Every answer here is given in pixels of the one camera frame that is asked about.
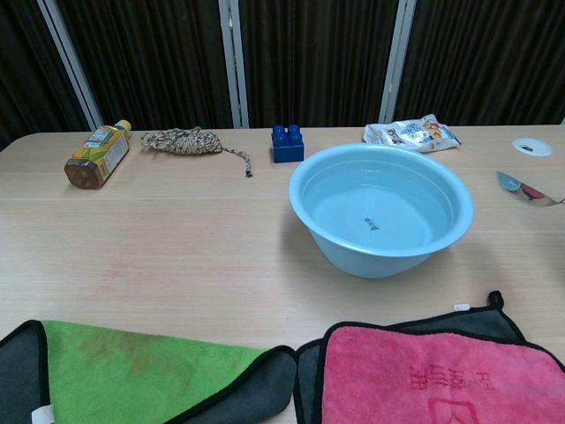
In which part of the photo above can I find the grey partition frame post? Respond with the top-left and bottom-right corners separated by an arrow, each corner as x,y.
218,0 -> 251,130
35,0 -> 104,132
378,0 -> 418,125

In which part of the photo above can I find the coiled braided rope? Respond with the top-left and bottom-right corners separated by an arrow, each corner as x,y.
139,126 -> 256,179

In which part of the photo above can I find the pink and grey towel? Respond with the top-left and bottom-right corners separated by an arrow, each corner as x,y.
293,290 -> 565,424

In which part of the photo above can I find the blue toy building block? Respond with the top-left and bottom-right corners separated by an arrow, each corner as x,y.
270,124 -> 305,164

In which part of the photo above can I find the green and grey towel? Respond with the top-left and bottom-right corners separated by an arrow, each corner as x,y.
0,319 -> 298,424

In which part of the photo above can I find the silver metal spoon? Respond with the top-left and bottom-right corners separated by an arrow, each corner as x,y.
495,170 -> 565,208

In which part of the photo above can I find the white snack bag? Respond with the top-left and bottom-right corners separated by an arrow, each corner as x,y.
363,113 -> 463,155

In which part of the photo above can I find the amber tea bottle yellow label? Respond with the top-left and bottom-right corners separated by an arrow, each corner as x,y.
64,119 -> 132,191

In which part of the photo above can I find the light blue plastic basin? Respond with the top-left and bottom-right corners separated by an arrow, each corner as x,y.
288,142 -> 475,280

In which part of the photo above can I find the white table cable grommet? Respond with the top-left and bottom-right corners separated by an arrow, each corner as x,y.
512,137 -> 554,157

